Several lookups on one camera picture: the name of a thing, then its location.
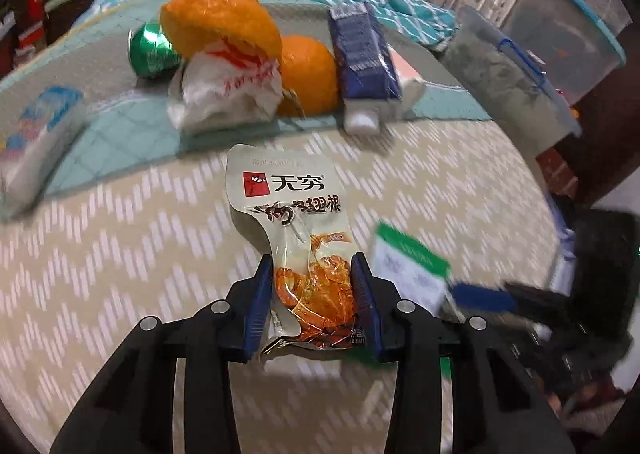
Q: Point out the beige snack packet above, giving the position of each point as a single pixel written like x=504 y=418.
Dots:
x=290 y=214

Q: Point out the cluttered grey storage shelf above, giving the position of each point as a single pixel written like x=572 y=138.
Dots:
x=40 y=8

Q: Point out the dark blue drink carton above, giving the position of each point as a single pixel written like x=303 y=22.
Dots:
x=360 y=53

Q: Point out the clear storage box teal lid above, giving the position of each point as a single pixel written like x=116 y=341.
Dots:
x=570 y=38

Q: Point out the green and white card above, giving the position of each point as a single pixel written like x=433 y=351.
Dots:
x=410 y=269

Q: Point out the orange fruit left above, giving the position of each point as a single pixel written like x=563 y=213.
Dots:
x=220 y=18

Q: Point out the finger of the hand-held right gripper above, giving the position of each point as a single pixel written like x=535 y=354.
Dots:
x=482 y=298

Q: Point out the green drink can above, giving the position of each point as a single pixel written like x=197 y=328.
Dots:
x=150 y=53

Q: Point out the blue and white tissue pack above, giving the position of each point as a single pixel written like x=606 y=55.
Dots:
x=40 y=133

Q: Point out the whole orange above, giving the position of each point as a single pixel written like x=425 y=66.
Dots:
x=310 y=73

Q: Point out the crumpled white plastic wrapper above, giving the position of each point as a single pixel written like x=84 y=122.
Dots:
x=220 y=93

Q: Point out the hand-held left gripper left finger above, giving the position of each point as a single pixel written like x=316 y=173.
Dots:
x=257 y=304

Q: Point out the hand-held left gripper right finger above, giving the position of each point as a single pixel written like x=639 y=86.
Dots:
x=365 y=304

